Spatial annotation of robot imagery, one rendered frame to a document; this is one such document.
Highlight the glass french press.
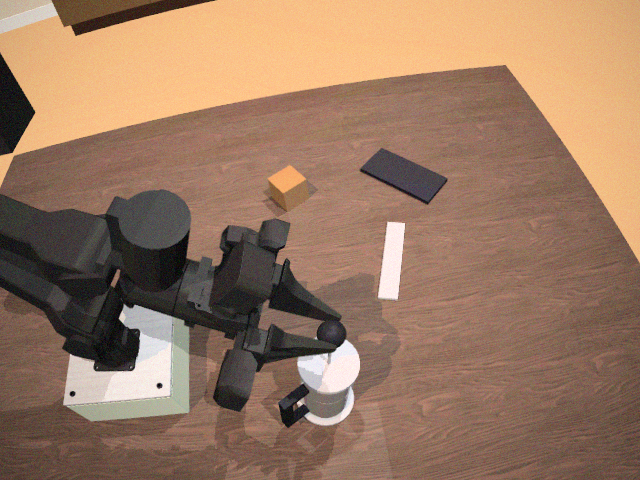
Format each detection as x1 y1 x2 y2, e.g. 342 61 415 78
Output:
278 319 360 428

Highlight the white flat bar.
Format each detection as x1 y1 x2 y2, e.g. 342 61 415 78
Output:
378 222 405 301

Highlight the orange cube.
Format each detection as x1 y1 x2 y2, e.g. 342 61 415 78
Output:
268 165 309 212

